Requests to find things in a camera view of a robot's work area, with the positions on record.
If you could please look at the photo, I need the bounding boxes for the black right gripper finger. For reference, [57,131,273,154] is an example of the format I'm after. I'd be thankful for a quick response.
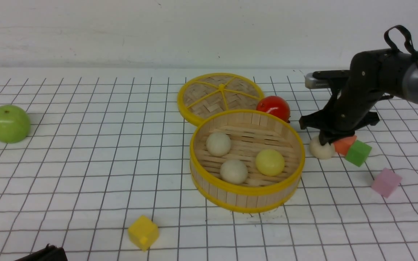
[318,129,347,146]

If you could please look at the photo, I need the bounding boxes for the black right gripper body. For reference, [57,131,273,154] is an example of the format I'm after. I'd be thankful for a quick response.
[299,49,413,134]

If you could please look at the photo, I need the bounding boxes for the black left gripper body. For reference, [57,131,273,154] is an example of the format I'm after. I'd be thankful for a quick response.
[16,245,68,261]

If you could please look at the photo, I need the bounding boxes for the white bun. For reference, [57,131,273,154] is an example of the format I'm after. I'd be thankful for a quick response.
[220,159,249,185]
[206,132,231,157]
[309,136,336,160]

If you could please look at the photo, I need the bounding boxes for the yellow bun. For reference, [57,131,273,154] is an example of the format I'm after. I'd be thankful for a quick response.
[255,149,285,177]

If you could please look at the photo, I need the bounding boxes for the white bun front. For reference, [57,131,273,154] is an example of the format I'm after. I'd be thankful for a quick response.
[220,159,249,185]

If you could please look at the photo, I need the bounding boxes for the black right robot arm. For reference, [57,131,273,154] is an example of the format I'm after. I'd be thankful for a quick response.
[299,49,418,145]

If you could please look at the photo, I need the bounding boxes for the bamboo steamer tray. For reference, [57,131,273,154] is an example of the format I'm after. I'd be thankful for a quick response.
[189,109,305,213]

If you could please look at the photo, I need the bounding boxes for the bamboo steamer lid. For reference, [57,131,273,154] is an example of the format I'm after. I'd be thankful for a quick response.
[176,73,264,126]

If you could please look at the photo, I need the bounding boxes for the orange cube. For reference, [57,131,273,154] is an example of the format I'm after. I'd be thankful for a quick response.
[333,135,357,156]

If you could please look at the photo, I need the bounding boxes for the green cube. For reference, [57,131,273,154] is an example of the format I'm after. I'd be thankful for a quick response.
[345,140,372,167]

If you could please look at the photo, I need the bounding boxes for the red tomato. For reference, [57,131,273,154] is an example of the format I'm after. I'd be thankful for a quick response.
[256,96,291,123]

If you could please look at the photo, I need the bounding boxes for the pink cube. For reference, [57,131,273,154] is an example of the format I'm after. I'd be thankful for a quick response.
[371,167,402,198]

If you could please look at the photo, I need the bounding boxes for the yellow cube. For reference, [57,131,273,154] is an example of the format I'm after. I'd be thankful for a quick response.
[127,215,160,251]

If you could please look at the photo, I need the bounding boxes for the checkered white tablecloth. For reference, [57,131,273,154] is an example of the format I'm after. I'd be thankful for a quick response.
[0,68,418,261]

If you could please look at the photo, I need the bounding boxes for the green apple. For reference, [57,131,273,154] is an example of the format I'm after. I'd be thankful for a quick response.
[0,104,31,144]

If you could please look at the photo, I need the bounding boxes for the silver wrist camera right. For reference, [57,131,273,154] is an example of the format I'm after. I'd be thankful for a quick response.
[305,70,349,90]

